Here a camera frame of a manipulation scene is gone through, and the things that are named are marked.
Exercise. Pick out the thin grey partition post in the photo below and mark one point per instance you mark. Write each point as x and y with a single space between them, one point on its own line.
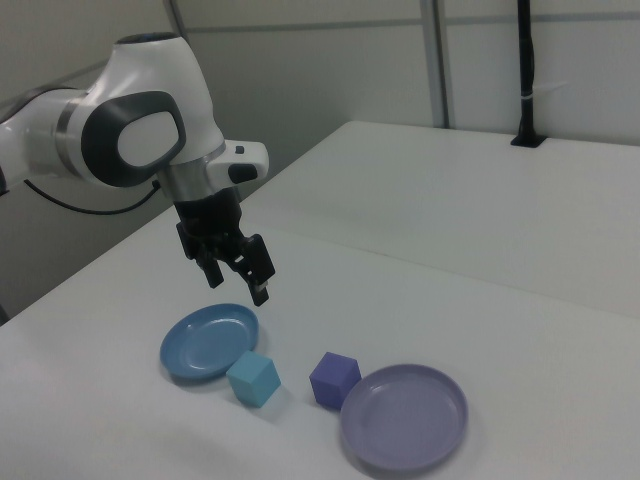
176 15

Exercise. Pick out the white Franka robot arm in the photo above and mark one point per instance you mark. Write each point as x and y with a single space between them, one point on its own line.
150 90

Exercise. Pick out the purple plate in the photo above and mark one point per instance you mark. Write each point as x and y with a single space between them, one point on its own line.
410 425

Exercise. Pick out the blue plate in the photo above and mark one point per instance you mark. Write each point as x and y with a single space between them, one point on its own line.
207 345

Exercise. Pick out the purple cube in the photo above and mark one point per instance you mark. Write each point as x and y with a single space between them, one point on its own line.
330 382

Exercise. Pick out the light blue cube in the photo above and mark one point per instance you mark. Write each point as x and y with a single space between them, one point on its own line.
252 382

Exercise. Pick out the wide silver partition post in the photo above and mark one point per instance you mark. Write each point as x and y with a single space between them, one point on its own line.
440 65

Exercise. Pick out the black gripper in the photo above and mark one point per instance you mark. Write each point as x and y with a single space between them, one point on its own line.
210 220

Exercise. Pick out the grey horizontal partition rail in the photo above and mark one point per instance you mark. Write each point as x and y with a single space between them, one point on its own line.
325 25

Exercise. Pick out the black pole with base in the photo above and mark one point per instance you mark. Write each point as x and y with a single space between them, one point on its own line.
526 75

